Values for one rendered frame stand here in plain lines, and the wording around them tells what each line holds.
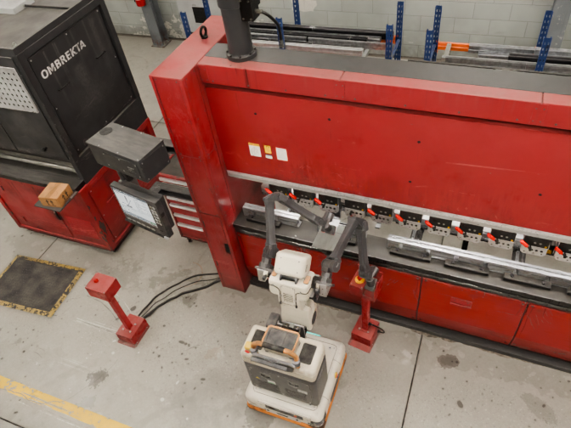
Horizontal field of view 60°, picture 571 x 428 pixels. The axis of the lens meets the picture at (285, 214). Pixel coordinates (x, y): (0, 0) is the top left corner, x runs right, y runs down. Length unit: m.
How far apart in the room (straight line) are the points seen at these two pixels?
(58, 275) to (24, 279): 0.36
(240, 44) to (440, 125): 1.30
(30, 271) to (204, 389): 2.45
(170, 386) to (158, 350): 0.38
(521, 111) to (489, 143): 0.27
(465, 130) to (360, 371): 2.19
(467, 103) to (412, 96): 0.29
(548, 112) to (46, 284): 4.70
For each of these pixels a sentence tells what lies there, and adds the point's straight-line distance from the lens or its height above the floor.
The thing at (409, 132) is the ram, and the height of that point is 1.99.
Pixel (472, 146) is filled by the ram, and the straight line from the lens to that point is 3.03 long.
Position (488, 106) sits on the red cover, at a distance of 2.85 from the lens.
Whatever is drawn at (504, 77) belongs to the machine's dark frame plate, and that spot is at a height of 2.30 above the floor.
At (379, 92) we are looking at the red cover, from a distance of 2.90.
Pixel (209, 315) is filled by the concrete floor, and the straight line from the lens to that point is 4.69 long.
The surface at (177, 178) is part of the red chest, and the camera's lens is 4.52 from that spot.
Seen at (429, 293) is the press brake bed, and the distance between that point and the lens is 3.95.
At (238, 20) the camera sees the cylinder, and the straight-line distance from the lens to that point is 3.14.
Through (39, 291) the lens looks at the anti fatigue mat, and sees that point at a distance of 5.59.
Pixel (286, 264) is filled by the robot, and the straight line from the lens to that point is 3.16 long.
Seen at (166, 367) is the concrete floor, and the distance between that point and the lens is 4.54.
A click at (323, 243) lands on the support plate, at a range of 3.70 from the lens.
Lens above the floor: 3.82
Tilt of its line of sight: 46 degrees down
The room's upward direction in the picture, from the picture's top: 9 degrees counter-clockwise
